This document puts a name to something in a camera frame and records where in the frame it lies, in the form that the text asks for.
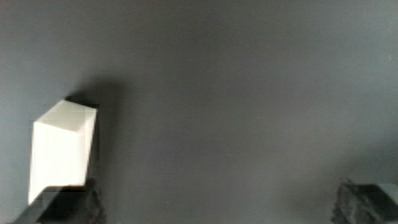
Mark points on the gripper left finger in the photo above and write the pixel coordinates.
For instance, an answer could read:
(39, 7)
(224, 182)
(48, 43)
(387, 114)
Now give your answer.
(66, 205)

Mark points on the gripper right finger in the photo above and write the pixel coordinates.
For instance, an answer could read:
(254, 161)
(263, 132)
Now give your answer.
(366, 204)

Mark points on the white right fence rail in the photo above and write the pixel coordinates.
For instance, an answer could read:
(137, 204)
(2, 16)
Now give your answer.
(60, 147)

